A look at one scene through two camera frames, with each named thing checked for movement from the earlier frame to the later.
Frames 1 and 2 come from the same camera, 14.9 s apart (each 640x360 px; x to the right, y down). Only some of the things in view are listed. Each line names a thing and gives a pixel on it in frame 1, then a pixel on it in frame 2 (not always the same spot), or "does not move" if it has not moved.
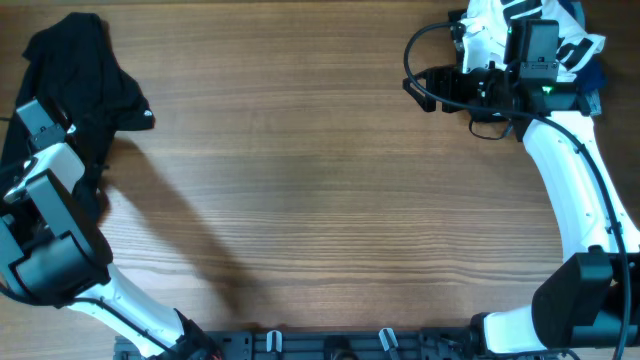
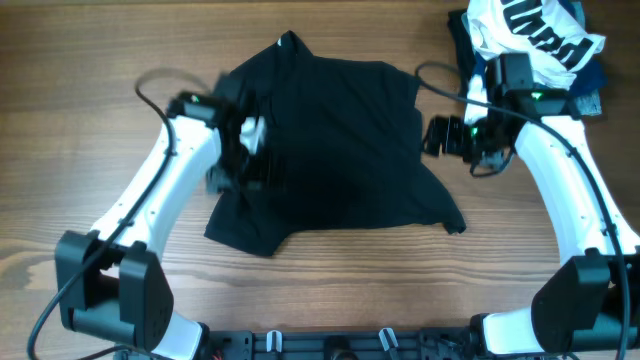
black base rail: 404,344 does not move
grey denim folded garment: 594,103 does not move
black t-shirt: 71,69 -> 349,153
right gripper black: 451,75 -> 453,144
